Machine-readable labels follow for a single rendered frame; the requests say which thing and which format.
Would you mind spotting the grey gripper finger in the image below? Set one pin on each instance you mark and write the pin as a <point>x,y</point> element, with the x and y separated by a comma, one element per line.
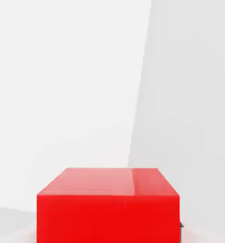
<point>181,225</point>

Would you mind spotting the small red cube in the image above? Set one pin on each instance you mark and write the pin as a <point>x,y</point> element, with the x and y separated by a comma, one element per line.
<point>108,214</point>

